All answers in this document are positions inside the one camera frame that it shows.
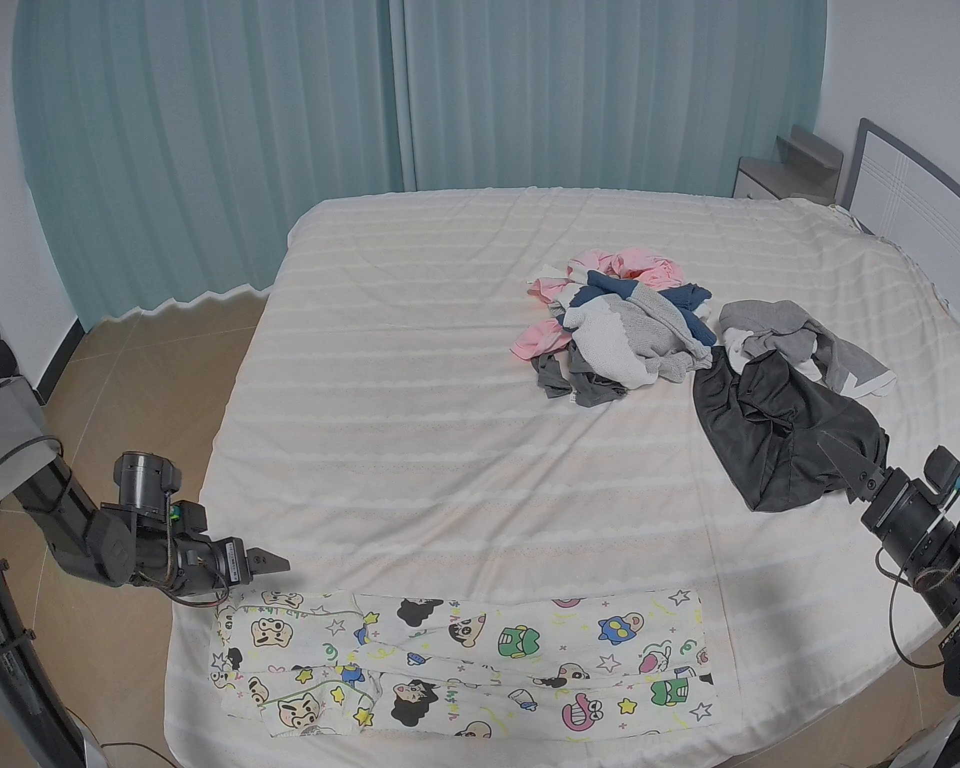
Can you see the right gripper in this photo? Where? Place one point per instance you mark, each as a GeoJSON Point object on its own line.
{"type": "Point", "coordinates": [904, 510]}

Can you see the pile of clothes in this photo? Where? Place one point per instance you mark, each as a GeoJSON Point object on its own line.
{"type": "Point", "coordinates": [622, 337]}

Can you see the black garment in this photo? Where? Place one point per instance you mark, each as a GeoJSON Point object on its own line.
{"type": "Point", "coordinates": [780, 435]}

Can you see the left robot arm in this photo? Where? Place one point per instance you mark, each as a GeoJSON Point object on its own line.
{"type": "Point", "coordinates": [75, 525]}

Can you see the blue-green curtain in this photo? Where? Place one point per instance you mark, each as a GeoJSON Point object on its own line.
{"type": "Point", "coordinates": [600, 90]}
{"type": "Point", "coordinates": [210, 150]}

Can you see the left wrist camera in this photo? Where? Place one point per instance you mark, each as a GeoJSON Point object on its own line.
{"type": "Point", "coordinates": [191, 517]}

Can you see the black padded sofa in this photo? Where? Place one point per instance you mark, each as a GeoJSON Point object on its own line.
{"type": "Point", "coordinates": [7, 360]}

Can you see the grey and white garment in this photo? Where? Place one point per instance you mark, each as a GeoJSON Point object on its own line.
{"type": "Point", "coordinates": [765, 319]}

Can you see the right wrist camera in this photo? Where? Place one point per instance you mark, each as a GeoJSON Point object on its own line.
{"type": "Point", "coordinates": [943, 469]}

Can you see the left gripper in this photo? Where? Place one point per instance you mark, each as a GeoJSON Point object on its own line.
{"type": "Point", "coordinates": [217, 566]}

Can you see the white printed pyjama top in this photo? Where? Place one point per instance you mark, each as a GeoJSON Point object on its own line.
{"type": "Point", "coordinates": [480, 660]}

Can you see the bed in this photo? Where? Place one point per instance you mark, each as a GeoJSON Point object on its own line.
{"type": "Point", "coordinates": [450, 420]}

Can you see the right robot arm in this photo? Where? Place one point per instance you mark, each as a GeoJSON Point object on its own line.
{"type": "Point", "coordinates": [941, 577]}

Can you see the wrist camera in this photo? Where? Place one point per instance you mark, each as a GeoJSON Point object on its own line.
{"type": "Point", "coordinates": [943, 469]}
{"type": "Point", "coordinates": [191, 517]}

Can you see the grey bedside table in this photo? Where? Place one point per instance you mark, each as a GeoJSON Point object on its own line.
{"type": "Point", "coordinates": [780, 180]}

